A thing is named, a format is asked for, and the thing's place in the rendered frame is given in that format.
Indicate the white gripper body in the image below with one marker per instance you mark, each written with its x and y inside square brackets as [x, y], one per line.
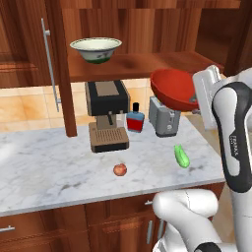
[204, 95]

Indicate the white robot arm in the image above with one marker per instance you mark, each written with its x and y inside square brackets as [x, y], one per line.
[236, 131]

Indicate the red bowl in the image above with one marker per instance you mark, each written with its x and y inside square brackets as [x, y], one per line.
[174, 88]

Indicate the green corn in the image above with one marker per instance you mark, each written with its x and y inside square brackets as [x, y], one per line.
[181, 157]

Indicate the red peach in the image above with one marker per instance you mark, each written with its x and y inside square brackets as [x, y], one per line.
[120, 169]

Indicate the white bowl with green pattern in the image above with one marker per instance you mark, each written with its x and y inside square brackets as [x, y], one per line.
[95, 49]

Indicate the grey toaster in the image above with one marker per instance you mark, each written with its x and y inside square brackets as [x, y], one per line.
[164, 119]

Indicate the blue and red bottle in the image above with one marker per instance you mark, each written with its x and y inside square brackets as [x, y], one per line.
[135, 121]

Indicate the wooden cupboard shelf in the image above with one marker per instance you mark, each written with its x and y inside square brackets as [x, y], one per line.
[138, 64]

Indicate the open wooden cupboard door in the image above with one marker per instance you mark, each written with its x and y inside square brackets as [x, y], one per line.
[241, 36]
[65, 82]

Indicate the black and brown coffee machine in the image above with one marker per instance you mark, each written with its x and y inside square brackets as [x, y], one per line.
[106, 101]

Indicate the wooden drawer front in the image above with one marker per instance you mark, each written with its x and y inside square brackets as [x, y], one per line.
[42, 229]
[128, 206]

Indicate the wooden base cupboard door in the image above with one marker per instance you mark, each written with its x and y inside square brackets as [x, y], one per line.
[121, 234]

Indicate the closed wooden cupboard door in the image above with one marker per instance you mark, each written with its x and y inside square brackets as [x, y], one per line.
[19, 42]

